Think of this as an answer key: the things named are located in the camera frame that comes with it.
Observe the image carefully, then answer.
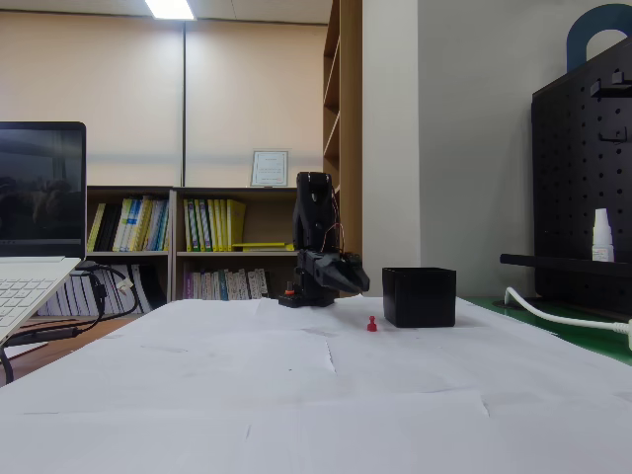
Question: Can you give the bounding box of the black book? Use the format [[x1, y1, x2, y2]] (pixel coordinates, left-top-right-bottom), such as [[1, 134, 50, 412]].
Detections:
[[97, 202, 122, 252]]

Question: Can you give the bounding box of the white laptop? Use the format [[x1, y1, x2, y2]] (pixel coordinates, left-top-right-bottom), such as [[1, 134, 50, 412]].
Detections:
[[0, 120, 88, 342]]

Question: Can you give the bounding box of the red servo wire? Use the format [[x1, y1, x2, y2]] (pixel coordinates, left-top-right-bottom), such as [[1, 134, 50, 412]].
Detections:
[[325, 190, 348, 257]]

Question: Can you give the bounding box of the orange black table clamp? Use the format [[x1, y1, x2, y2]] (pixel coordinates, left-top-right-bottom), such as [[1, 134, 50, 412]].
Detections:
[[277, 279, 303, 309]]

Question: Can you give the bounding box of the white spined book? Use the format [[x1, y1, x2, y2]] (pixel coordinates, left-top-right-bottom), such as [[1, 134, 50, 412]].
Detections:
[[249, 269, 271, 300]]

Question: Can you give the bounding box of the yellow white book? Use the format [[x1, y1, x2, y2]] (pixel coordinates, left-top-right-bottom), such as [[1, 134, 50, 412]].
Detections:
[[128, 196, 152, 252], [112, 197, 135, 252]]

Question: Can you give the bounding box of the tall wooden bookshelf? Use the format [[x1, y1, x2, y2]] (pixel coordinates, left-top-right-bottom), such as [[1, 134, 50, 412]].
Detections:
[[323, 0, 364, 297]]

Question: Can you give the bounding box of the wide yellow binder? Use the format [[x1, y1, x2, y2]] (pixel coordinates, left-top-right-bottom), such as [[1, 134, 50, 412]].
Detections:
[[225, 198, 247, 252]]

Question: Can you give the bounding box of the dark blue arched board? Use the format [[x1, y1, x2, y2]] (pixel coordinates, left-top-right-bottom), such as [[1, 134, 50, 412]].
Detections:
[[566, 3, 632, 73]]

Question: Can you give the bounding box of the ceiling light panel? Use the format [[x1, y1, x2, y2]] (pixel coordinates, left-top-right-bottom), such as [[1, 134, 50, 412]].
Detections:
[[144, 0, 196, 21]]

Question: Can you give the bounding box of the beige roller blind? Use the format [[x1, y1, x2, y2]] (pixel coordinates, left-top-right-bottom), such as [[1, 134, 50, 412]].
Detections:
[[0, 9, 185, 188], [186, 19, 328, 188]]

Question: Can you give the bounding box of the white power strip cable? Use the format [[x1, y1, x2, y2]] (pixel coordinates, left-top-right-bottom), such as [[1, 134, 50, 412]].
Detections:
[[503, 286, 632, 333]]

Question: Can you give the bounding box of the framed certificate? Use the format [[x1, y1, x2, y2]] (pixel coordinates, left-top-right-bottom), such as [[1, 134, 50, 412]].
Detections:
[[250, 148, 291, 189]]

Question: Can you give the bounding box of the flat yellow folder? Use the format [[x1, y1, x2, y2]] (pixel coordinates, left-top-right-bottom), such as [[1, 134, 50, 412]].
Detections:
[[230, 241, 296, 252]]

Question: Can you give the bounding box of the low wooden bookshelf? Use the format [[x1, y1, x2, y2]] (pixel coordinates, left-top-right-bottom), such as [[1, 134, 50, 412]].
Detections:
[[86, 186, 175, 317], [170, 186, 303, 302]]

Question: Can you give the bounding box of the blue white book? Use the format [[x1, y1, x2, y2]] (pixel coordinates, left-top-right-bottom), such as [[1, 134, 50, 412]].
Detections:
[[145, 197, 170, 252]]

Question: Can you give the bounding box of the black pegboard shelf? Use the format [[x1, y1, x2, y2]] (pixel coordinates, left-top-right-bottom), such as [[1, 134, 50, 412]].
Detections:
[[499, 253, 632, 272]]

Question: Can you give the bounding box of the black laptop stand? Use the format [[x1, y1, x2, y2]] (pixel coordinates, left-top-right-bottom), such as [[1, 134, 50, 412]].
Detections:
[[0, 323, 83, 386]]

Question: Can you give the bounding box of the black pegboard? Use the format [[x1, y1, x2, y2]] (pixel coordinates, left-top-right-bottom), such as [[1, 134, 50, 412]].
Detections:
[[530, 37, 632, 317]]

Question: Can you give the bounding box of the black open box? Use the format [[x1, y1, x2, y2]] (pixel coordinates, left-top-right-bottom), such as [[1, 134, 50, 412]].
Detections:
[[381, 266, 457, 329]]

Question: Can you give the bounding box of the small white bottle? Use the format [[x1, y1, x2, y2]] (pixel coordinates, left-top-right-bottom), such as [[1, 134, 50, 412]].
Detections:
[[592, 207, 616, 262]]

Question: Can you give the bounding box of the black laptop cable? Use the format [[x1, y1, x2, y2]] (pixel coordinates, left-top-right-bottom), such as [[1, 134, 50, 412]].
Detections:
[[73, 261, 142, 325]]

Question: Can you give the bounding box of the thin yellow book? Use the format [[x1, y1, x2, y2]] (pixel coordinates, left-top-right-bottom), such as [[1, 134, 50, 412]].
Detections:
[[87, 201, 108, 252]]

